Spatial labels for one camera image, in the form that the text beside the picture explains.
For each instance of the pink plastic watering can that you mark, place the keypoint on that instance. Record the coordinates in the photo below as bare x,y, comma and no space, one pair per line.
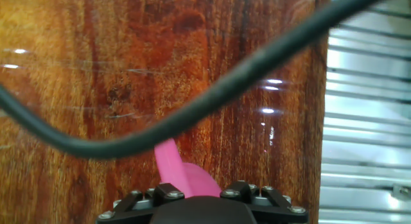
189,179

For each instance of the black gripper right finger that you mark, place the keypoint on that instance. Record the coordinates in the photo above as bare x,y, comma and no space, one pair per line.
273,214

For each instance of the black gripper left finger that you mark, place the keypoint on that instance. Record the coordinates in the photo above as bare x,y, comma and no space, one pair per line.
128,211

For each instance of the glossy wood grain board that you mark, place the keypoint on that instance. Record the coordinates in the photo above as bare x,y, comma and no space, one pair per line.
128,73

